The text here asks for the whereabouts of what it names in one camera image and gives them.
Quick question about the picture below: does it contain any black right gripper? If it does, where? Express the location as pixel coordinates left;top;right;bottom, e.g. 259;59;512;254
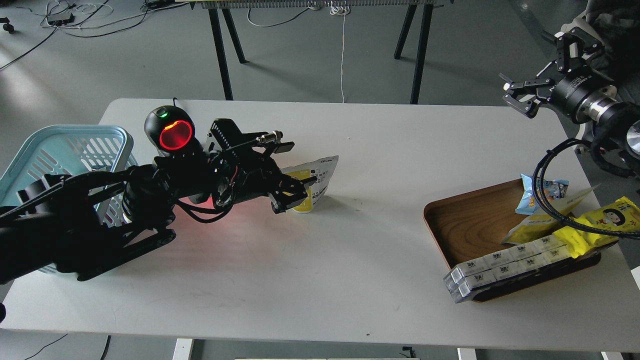
498;26;618;125

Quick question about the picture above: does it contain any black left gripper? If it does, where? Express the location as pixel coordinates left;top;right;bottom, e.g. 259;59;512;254
202;118;318;214

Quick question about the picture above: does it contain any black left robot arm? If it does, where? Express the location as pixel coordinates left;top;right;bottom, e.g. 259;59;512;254
0;105;317;284

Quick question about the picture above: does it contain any white hanging cable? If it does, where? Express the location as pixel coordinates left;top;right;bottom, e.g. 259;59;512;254
330;0;351;104

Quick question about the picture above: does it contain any yellow cartoon snack bag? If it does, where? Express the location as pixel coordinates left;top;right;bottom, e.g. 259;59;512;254
552;196;640;258

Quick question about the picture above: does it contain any white boxed snack pack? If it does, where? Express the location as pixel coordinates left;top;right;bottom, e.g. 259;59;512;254
442;235;572;303

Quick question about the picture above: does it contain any blue snack bag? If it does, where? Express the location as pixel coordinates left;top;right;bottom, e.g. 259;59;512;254
514;173;570;215

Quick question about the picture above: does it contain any white chair with clothes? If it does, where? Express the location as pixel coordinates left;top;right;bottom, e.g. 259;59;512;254
585;0;640;81

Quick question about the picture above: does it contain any yellow white nut snack pouch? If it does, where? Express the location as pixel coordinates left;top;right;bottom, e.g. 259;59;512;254
281;155;339;214

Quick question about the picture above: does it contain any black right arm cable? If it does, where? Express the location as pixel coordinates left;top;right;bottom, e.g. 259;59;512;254
531;138;640;240

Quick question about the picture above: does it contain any black table legs background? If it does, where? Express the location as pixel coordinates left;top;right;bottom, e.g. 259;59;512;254
207;0;436;106

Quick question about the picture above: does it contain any brown wooden tray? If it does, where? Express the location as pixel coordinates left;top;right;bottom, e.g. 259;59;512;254
423;179;602;298

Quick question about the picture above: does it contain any light blue plastic basket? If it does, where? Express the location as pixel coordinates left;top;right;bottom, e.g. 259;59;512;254
1;125;137;284

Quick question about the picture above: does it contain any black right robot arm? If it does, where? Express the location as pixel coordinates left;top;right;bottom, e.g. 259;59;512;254
500;27;639;178

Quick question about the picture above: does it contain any black barcode scanner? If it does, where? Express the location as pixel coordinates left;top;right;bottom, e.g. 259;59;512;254
144;104;204;157

